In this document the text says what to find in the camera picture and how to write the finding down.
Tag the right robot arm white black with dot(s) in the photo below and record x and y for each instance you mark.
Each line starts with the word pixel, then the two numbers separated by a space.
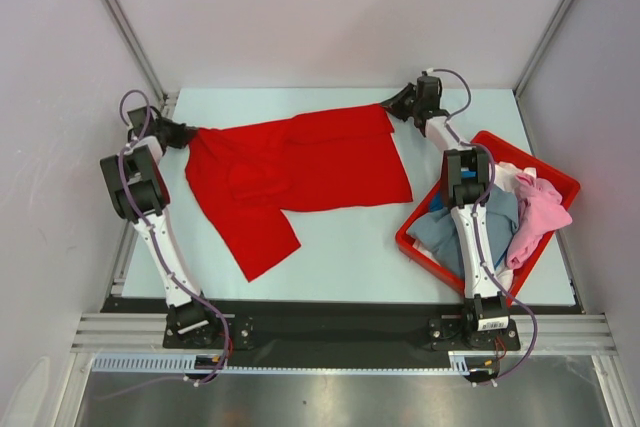
pixel 467 177

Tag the pink t-shirt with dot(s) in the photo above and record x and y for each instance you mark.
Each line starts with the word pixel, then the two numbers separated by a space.
pixel 540 212

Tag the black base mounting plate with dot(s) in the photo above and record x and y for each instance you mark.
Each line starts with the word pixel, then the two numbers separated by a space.
pixel 316 335

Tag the right aluminium corner post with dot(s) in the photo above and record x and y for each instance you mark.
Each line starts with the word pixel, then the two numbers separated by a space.
pixel 551 29

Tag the red t-shirt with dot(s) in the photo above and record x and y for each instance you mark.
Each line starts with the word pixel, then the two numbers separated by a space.
pixel 246 178

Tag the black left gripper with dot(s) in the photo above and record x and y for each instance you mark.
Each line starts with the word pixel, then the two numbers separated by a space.
pixel 182 133

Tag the aluminium corner post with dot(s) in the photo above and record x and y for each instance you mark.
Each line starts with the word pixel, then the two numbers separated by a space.
pixel 132 43
pixel 551 29

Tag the right grey cable duct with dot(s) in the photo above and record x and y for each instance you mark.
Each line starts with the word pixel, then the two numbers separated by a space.
pixel 477 364

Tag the grey cable duct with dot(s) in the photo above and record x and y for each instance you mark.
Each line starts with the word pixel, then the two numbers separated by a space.
pixel 190 364
pixel 477 364

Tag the white t-shirt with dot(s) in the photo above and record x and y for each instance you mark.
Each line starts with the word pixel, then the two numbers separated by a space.
pixel 506 176

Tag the left grey cable duct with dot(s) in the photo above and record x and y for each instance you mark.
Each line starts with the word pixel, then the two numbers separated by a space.
pixel 190 364

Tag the blue t-shirt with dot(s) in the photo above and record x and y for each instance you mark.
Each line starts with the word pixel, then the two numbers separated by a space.
pixel 436 203

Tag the grey-blue t-shirt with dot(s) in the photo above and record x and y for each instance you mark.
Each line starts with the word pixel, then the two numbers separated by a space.
pixel 437 233

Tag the left aluminium corner post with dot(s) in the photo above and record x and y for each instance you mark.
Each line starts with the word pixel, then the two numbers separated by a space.
pixel 132 43

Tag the aluminium front rail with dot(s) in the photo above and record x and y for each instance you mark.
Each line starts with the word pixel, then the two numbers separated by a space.
pixel 557 334

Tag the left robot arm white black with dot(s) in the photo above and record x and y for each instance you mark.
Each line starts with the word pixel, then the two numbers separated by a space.
pixel 140 196

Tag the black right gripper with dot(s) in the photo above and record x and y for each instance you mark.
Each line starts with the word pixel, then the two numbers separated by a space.
pixel 395 104

